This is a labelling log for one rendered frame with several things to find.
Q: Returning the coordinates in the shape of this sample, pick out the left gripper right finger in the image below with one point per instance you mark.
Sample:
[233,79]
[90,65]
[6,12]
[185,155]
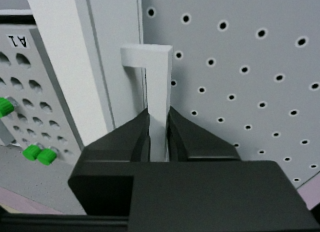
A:
[189,142]

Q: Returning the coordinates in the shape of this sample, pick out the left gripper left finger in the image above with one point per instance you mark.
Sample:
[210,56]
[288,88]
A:
[130,141]

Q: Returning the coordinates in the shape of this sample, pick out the white cooling block with round holes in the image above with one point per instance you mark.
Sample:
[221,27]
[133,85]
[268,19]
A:
[21,40]

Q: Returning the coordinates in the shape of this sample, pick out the grey flat deck plate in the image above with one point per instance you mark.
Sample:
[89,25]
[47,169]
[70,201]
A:
[247,71]

